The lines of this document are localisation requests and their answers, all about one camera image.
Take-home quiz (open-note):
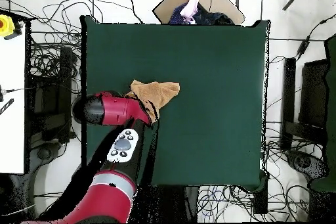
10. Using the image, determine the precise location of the dark green side cloth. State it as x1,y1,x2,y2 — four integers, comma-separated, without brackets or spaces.
309,34,336,192

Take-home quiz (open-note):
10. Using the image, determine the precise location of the grey stand foot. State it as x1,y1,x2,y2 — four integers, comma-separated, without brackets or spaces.
0,142,62,223
285,150,329,180

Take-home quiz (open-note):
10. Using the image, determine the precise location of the black flat panel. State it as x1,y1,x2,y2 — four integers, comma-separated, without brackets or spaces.
299,59,330,130

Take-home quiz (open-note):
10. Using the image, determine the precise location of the white desk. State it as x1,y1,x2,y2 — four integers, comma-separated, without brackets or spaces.
0,21,27,175

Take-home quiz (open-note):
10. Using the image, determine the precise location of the brown cardboard box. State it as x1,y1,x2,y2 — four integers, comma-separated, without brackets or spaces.
152,0,246,26

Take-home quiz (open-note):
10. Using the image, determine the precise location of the black upright stand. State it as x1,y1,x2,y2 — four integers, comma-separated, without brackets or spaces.
280,57,297,151

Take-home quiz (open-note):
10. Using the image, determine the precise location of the blue dotted garment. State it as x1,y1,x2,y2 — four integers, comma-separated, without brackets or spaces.
169,3,191,25

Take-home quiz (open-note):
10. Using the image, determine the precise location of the black equipment rack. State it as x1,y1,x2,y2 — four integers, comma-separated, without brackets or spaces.
26,46,77,143

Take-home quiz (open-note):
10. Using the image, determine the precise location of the black cable with adapter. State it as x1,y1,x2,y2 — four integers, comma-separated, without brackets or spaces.
270,13,336,63

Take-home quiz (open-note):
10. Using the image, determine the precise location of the dark green tablecloth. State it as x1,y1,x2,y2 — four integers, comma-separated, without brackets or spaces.
79,14,271,192

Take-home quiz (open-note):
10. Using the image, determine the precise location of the pink garment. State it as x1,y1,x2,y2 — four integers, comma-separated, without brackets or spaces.
180,0,200,24

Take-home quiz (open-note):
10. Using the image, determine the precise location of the black cable tangle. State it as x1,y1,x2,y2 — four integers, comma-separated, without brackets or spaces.
27,0,104,78
198,184,310,222

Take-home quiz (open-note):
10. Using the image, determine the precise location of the yellow emergency stop button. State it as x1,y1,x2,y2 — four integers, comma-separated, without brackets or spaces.
0,14,16,37

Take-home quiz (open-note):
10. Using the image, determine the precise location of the black strap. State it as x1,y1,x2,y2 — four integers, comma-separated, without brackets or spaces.
0,98,15,116

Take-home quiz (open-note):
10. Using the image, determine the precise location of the dark navy garment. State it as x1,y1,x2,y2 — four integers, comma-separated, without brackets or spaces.
192,3,235,26

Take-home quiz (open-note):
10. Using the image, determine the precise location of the orange terry towel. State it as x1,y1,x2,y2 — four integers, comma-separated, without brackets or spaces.
125,79,181,123

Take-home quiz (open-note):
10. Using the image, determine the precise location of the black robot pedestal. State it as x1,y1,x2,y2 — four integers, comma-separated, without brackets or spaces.
136,185,200,223

